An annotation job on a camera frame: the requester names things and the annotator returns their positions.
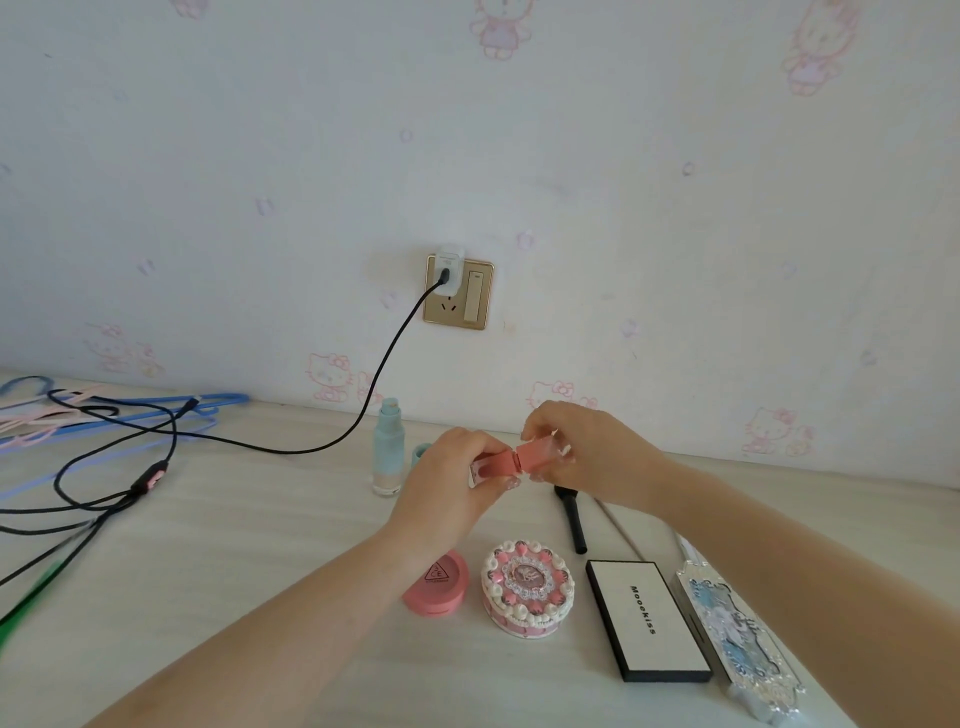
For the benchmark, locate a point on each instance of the person's left hand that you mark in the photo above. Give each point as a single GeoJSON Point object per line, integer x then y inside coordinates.
{"type": "Point", "coordinates": [442, 502]}

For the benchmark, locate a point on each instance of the person's right hand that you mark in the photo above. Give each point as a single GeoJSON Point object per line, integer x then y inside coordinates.
{"type": "Point", "coordinates": [615, 457]}

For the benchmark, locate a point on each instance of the light blue bottle cap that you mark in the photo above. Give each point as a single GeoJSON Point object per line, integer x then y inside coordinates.
{"type": "Point", "coordinates": [421, 454]}

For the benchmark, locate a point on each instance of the pink lip gloss bottle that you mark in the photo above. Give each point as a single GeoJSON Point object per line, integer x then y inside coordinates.
{"type": "Point", "coordinates": [499, 465]}

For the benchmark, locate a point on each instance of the light blue spray bottle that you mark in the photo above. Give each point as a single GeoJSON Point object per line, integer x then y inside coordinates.
{"type": "Point", "coordinates": [388, 457]}

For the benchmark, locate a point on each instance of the black makeup brush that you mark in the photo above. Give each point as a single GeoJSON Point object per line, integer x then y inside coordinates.
{"type": "Point", "coordinates": [576, 525]}

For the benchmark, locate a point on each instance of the cake-shaped pink round compact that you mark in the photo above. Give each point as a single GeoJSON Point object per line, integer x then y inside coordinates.
{"type": "Point", "coordinates": [529, 585]}

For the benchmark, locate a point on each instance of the white silver mascara pen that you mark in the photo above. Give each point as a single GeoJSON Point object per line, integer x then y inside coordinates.
{"type": "Point", "coordinates": [690, 551]}

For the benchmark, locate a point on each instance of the black white Mooekiss palette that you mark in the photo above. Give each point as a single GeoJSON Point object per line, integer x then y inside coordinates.
{"type": "Point", "coordinates": [649, 622]}

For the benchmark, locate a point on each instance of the ornate silver blue palette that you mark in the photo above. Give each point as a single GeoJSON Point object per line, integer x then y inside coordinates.
{"type": "Point", "coordinates": [742, 645]}

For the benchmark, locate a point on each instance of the person's right forearm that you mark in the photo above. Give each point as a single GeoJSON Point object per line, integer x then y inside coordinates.
{"type": "Point", "coordinates": [825, 585]}

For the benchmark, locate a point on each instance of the person's left forearm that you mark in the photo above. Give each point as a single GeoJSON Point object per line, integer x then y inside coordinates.
{"type": "Point", "coordinates": [285, 637]}

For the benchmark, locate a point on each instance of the white plug adapter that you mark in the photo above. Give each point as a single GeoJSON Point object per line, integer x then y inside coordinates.
{"type": "Point", "coordinates": [450, 259]}

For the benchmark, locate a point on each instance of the pink clothes hangers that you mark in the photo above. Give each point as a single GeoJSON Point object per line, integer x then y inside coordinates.
{"type": "Point", "coordinates": [45, 409]}

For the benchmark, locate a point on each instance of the gold wall socket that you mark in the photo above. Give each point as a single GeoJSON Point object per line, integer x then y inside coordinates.
{"type": "Point", "coordinates": [472, 296]}

